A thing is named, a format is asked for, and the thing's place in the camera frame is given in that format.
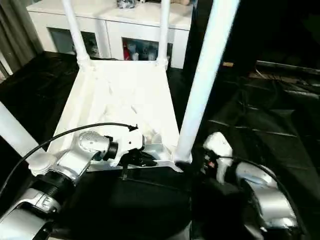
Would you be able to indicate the small gold tag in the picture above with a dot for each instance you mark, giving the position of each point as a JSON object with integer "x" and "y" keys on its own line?
{"x": 228, "y": 64}

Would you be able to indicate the beige plush toy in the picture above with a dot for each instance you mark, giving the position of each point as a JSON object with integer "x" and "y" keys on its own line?
{"x": 182, "y": 2}

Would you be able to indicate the black backdrop cloth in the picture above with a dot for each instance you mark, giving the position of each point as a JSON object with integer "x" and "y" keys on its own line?
{"x": 275, "y": 25}

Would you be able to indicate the white glass-door cabinet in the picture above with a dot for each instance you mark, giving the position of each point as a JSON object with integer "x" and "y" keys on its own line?
{"x": 117, "y": 25}

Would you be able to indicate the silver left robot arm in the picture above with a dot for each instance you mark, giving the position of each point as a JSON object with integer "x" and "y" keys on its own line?
{"x": 87, "y": 142}

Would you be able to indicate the white plastic table top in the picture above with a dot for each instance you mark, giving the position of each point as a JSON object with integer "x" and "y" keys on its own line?
{"x": 120, "y": 87}

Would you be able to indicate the grey patterned ornament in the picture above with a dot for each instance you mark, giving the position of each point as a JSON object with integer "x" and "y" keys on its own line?
{"x": 126, "y": 3}

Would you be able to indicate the black work mat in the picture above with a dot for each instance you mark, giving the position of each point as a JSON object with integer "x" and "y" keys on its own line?
{"x": 262, "y": 150}

